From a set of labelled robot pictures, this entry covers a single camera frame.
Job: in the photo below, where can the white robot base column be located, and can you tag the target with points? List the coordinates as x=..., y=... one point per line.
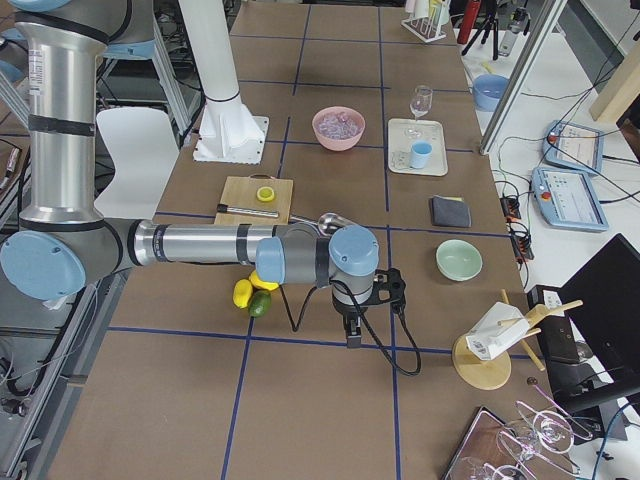
x=228, y=131

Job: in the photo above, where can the aluminium frame post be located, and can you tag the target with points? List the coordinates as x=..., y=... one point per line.
x=542, y=27

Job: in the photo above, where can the white wire cup rack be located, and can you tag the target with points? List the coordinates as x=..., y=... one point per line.
x=426, y=18

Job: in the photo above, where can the white chair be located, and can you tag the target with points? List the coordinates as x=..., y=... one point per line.
x=143, y=148

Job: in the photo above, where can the clear wine glass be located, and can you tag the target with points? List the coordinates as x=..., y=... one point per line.
x=420, y=105

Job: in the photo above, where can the lemon half slice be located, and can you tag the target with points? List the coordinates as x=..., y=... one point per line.
x=265, y=194

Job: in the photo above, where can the pink bowl of ice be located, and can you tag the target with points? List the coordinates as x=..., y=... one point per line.
x=338, y=128

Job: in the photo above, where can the folded grey cloth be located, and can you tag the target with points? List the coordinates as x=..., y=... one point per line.
x=449, y=212

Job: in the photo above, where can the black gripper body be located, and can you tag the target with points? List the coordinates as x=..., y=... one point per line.
x=349, y=312

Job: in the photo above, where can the green lime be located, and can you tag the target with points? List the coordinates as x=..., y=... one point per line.
x=260, y=303

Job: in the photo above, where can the steel rod muddler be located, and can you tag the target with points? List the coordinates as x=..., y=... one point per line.
x=235, y=210

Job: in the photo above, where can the blue bowl on side table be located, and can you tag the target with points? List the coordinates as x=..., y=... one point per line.
x=487, y=91

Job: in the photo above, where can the black monitor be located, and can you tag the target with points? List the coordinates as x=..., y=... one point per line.
x=608, y=286

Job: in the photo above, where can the cream bear serving tray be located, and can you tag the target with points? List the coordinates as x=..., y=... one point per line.
x=399, y=146

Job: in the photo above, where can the steel ice scoop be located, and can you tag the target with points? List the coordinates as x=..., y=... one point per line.
x=327, y=224

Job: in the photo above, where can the green ceramic bowl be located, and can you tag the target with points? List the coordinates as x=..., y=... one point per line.
x=458, y=260

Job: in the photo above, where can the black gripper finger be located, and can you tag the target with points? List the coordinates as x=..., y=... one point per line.
x=353, y=341

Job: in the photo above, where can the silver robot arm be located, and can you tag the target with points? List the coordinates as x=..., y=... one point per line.
x=64, y=243

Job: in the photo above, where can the yellow lemon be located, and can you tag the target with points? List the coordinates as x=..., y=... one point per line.
x=242, y=293
x=260, y=284

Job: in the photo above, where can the wooden cutting board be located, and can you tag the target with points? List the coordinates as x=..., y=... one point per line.
x=241, y=192

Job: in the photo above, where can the near teach pendant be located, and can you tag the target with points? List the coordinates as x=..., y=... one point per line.
x=567, y=200

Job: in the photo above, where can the black tripod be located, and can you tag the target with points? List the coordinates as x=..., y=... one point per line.
x=489, y=26

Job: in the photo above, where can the blue plastic cup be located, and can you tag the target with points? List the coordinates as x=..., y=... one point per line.
x=420, y=154

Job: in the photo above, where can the far teach pendant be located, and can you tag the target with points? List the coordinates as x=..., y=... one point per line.
x=573, y=146

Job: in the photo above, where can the teach pendant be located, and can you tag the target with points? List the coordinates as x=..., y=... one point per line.
x=573, y=146
x=567, y=200

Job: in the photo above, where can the wooden cup stand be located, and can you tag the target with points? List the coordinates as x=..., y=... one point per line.
x=481, y=356

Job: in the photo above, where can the hanging wine glasses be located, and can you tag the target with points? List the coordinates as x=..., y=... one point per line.
x=534, y=445

